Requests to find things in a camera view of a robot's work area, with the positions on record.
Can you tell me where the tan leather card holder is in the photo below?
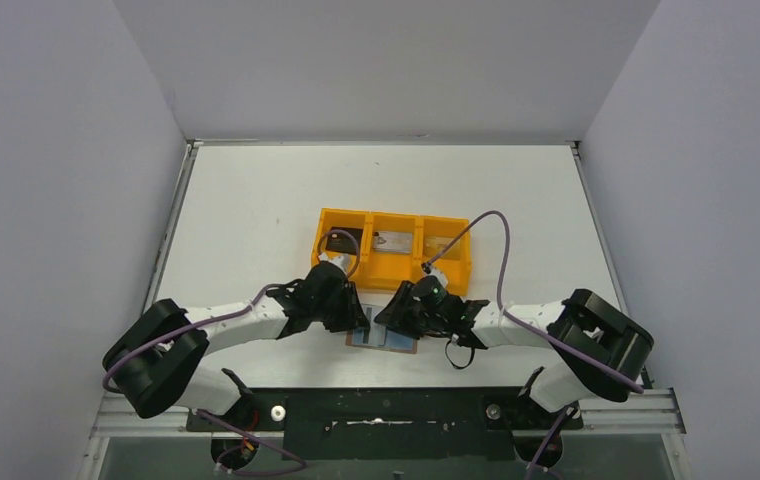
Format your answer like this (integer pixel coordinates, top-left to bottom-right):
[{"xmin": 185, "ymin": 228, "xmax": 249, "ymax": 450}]
[{"xmin": 345, "ymin": 305, "xmax": 417, "ymax": 355}]

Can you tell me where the yellow three-compartment plastic bin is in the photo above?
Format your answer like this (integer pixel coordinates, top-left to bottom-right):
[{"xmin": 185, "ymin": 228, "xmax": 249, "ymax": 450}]
[{"xmin": 310, "ymin": 208, "xmax": 473, "ymax": 296}]

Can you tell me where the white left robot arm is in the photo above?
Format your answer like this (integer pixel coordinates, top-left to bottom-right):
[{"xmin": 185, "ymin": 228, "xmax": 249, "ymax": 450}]
[{"xmin": 102, "ymin": 261, "xmax": 370, "ymax": 427}]

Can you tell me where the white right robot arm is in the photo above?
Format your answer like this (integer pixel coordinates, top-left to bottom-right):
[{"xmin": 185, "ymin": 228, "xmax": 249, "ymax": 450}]
[{"xmin": 375, "ymin": 276, "xmax": 655, "ymax": 427}]

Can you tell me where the black card in bin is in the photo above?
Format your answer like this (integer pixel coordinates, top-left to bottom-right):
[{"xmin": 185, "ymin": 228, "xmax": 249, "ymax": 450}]
[{"xmin": 324, "ymin": 226, "xmax": 363, "ymax": 255}]

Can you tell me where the gold card in bin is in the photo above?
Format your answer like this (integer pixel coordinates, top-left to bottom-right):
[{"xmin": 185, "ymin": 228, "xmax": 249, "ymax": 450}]
[{"xmin": 423, "ymin": 236, "xmax": 461, "ymax": 260}]

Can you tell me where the silver card in bin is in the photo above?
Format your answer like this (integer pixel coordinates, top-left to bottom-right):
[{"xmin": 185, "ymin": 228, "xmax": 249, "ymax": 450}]
[{"xmin": 372, "ymin": 230, "xmax": 414, "ymax": 255}]

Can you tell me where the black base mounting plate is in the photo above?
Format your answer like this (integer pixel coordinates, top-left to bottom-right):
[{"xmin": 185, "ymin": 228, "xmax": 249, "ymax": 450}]
[{"xmin": 186, "ymin": 387, "xmax": 583, "ymax": 472}]

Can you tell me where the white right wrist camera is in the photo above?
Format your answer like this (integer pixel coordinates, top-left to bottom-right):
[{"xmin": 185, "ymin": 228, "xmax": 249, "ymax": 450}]
[{"xmin": 421, "ymin": 262, "xmax": 449, "ymax": 288}]

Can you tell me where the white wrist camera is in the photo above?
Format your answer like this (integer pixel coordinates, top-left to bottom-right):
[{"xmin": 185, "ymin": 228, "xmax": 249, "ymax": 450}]
[
  {"xmin": 318, "ymin": 252, "xmax": 351, "ymax": 274},
  {"xmin": 421, "ymin": 262, "xmax": 449, "ymax": 288}
]

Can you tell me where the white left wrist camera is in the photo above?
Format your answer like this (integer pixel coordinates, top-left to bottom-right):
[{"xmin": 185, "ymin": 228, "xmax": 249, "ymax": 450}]
[{"xmin": 318, "ymin": 252, "xmax": 351, "ymax": 274}]

